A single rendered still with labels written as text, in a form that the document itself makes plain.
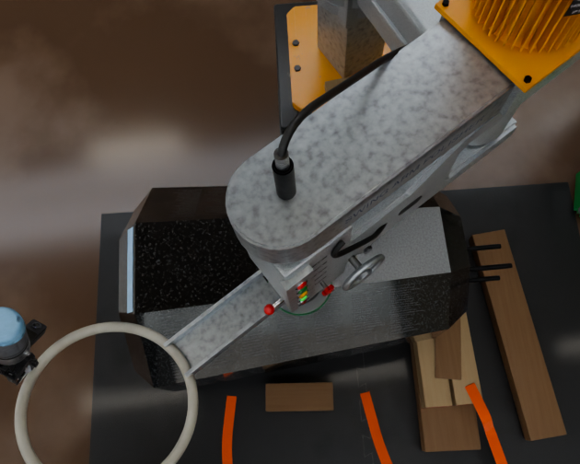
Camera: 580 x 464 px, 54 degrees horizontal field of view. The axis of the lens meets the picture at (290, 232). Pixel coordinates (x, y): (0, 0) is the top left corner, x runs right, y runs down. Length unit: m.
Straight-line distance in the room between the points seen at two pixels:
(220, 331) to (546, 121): 2.22
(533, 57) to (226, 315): 1.08
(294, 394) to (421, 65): 1.71
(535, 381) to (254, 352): 1.32
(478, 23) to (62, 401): 2.44
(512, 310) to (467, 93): 1.71
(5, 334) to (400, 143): 0.96
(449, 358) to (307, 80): 1.32
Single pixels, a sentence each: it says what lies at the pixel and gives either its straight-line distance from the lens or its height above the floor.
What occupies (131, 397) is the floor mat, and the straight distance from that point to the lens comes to 2.89.
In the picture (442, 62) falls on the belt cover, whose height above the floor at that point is 1.69.
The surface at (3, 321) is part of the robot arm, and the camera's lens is 1.46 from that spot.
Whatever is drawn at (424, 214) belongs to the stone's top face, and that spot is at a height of 0.82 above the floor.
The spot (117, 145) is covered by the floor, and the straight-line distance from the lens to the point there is 3.29.
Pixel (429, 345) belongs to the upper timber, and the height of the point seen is 0.21.
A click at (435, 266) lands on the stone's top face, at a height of 0.82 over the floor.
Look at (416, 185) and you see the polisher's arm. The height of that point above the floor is 1.40.
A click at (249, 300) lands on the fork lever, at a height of 1.05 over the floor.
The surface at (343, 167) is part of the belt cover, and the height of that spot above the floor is 1.69.
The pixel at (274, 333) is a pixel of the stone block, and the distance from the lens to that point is 2.09.
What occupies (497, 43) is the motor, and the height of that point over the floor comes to 1.72.
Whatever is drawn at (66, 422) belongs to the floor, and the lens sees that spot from 3.01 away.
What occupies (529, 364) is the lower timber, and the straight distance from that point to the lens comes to 2.85.
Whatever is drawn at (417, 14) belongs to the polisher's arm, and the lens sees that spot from 1.68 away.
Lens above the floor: 2.77
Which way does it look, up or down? 72 degrees down
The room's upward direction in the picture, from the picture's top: 9 degrees counter-clockwise
